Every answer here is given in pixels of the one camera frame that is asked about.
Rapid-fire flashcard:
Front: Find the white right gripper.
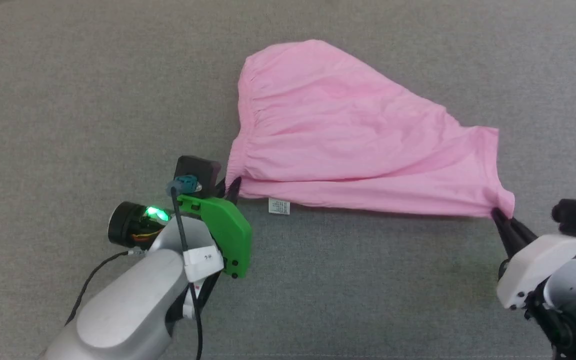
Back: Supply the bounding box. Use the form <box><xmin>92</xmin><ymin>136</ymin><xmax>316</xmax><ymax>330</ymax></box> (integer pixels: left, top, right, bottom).
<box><xmin>490</xmin><ymin>207</ymin><xmax>576</xmax><ymax>312</ymax></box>

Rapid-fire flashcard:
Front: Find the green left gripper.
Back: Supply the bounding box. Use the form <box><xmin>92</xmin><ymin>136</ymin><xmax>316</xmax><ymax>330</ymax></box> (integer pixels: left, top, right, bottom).
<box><xmin>177</xmin><ymin>176</ymin><xmax>253</xmax><ymax>280</ymax></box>

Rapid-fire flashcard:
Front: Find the pink garment with elastic waistband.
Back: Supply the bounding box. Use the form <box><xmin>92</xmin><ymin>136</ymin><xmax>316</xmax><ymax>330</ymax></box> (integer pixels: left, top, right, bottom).
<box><xmin>225</xmin><ymin>39</ymin><xmax>517</xmax><ymax>220</ymax></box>

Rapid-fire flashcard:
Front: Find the thin black cable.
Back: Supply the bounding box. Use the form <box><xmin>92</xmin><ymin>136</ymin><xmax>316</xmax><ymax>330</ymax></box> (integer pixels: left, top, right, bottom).
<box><xmin>170</xmin><ymin>185</ymin><xmax>205</xmax><ymax>360</ymax></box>
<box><xmin>64</xmin><ymin>250</ymin><xmax>147</xmax><ymax>327</ymax></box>

